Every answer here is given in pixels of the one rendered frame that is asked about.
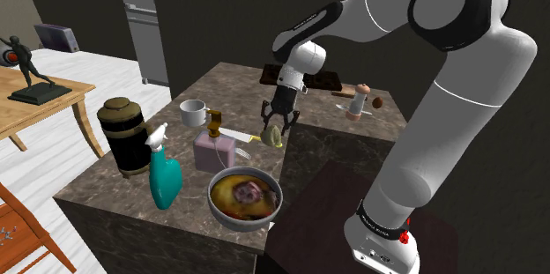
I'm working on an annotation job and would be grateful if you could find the wooden block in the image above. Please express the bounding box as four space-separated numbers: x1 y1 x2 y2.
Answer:
330 85 358 100

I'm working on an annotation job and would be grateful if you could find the dark figure statue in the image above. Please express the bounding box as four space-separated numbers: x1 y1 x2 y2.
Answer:
0 34 74 107

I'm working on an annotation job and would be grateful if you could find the teal spray bottle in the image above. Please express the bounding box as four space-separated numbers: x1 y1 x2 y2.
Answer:
144 122 184 211

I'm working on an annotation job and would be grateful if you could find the pink and white grinder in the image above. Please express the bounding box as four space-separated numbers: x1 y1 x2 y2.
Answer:
345 83 372 122

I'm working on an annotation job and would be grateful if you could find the grey refrigerator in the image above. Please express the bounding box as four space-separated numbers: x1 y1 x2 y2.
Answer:
113 0 170 88

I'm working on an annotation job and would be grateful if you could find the white sphere with red eye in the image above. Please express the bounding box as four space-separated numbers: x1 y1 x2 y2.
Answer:
0 42 21 69

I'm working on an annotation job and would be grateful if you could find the silver knife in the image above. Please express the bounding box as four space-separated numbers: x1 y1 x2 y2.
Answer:
334 103 374 116

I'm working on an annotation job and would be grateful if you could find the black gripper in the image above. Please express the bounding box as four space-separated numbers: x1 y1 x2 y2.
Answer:
260 84 301 137

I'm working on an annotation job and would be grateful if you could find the wooden table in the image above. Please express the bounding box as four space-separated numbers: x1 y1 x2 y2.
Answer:
0 65 106 159

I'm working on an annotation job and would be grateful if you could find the white comb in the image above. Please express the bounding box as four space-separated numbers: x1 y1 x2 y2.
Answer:
234 145 253 161

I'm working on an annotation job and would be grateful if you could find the black and brass canister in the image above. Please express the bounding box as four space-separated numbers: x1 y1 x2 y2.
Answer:
96 96 152 179

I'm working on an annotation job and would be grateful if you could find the orange wooden chair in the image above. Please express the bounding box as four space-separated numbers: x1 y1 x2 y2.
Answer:
0 181 78 274

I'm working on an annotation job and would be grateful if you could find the dark maroon robot stand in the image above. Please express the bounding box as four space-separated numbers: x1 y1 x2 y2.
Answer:
265 159 459 274

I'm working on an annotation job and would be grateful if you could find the pink soap dispenser brass pump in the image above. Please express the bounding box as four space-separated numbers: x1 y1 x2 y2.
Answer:
192 109 237 175

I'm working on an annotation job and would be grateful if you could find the yellow-handled kitchen knife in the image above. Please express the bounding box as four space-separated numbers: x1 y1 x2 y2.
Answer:
218 126 285 149

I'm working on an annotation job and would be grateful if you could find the grey bowl with food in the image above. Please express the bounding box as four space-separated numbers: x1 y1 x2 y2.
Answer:
206 166 284 233

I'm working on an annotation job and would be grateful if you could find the pale green round object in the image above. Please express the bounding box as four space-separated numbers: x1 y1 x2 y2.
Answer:
259 124 283 149

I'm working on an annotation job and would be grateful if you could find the dark brown tray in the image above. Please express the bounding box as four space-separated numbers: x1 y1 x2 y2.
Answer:
258 63 344 93

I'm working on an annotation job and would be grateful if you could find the white cup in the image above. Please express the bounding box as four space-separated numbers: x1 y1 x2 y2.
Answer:
179 99 211 129

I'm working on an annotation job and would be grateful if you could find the purple box appliance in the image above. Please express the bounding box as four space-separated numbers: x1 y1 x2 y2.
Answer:
33 23 81 54

